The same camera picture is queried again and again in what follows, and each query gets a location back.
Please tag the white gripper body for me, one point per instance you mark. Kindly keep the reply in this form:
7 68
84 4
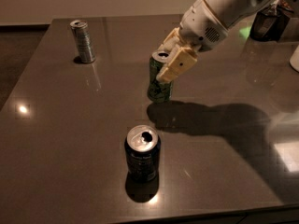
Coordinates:
201 27

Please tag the dark blue pepsi can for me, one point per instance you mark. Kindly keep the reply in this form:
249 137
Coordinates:
142 147

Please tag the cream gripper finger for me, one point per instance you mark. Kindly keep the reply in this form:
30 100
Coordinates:
172 42
181 59

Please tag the tall silver can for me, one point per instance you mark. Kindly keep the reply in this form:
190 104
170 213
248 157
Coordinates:
80 31

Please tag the green soda can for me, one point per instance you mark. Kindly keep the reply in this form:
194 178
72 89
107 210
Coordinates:
158 92

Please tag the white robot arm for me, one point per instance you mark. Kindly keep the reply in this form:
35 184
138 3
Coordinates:
230 12

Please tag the black snack bag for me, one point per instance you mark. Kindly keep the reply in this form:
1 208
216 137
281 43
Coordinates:
270 22

